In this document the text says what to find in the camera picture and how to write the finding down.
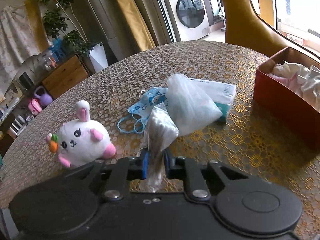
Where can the green potted tree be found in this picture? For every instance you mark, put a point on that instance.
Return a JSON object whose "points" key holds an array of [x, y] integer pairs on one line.
{"points": [[60, 19]]}

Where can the white tissue pack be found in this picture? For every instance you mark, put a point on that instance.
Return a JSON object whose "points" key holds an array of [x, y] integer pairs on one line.
{"points": [[223, 94]]}

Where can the floral hanging cloth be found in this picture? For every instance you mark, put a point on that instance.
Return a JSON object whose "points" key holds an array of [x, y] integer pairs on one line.
{"points": [[17, 41]]}

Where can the white drawstring bag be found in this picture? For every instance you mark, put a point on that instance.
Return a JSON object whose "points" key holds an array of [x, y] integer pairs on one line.
{"points": [[190, 108]]}

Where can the clear plastic bag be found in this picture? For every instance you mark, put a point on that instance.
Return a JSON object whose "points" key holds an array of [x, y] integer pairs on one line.
{"points": [[159, 133]]}

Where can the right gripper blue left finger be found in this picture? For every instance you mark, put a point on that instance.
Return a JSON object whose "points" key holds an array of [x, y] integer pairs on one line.
{"points": [[138, 166]]}

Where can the yellow giraffe figure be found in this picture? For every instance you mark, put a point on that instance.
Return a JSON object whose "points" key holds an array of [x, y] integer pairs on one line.
{"points": [[245, 28]]}

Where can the red cardboard box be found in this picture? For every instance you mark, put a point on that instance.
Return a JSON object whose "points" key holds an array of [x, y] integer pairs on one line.
{"points": [[296, 39]]}

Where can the white tower air conditioner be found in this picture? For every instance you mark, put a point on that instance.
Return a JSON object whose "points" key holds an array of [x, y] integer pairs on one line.
{"points": [[112, 27]]}

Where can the red rectangular storage box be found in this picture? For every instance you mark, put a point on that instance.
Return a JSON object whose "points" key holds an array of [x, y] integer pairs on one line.
{"points": [[289, 108]]}

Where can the wooden drawer cabinet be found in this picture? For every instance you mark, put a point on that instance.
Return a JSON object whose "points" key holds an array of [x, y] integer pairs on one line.
{"points": [[65, 76]]}

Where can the pink toy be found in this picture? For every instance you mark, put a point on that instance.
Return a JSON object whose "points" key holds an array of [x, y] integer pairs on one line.
{"points": [[34, 107]]}

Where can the white plant pot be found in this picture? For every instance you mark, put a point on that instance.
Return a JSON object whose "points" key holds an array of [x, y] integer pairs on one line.
{"points": [[98, 58]]}

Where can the yellow curtain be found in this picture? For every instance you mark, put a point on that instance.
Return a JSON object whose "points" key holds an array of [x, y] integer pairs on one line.
{"points": [[136, 24]]}

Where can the white bunny plush toy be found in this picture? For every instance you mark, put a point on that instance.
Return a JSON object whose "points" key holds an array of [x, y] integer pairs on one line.
{"points": [[82, 140]]}

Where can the white washing machine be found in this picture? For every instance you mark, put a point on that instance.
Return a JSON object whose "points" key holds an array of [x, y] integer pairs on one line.
{"points": [[188, 19]]}

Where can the purple kettlebell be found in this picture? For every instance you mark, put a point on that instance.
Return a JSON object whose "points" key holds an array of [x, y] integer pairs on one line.
{"points": [[44, 98]]}

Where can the blue cartoon face mask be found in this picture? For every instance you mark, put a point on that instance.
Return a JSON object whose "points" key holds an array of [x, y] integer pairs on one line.
{"points": [[140, 111]]}

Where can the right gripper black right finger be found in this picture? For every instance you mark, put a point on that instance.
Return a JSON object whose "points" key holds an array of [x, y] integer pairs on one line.
{"points": [[174, 166]]}

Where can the white soft cloth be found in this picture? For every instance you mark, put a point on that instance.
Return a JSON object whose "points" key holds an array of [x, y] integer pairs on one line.
{"points": [[301, 80]]}

